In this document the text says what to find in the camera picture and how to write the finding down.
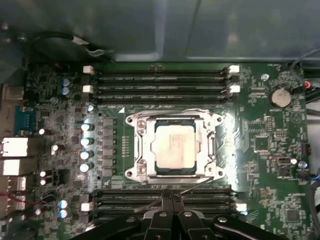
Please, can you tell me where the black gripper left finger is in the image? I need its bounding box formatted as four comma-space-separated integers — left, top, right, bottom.
71, 191, 174, 240

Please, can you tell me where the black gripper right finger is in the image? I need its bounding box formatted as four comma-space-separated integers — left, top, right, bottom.
173, 191, 286, 240

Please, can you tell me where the metal socket cover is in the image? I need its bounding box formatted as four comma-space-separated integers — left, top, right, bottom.
134, 115, 217, 185

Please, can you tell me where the silver CPU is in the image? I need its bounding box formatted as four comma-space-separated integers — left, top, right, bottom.
153, 118, 198, 176

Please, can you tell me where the CPU socket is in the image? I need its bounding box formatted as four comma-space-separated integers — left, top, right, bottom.
124, 108, 225, 186

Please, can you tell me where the green motherboard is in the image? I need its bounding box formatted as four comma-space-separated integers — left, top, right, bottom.
24, 61, 312, 240

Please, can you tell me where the silver port block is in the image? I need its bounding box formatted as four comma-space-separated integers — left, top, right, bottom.
2, 159, 29, 176
0, 137, 35, 158

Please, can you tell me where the silver coin cell battery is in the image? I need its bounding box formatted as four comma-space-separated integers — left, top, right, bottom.
268, 85, 292, 108

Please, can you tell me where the blue port connector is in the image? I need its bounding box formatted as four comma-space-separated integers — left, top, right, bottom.
13, 106, 37, 136

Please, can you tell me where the black PC case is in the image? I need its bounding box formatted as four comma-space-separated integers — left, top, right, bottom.
0, 0, 320, 240

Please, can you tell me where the thin red wire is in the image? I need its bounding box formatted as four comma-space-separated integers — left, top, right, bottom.
0, 192, 45, 206

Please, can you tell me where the black sensor cable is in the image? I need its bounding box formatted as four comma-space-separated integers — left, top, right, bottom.
31, 31, 115, 58

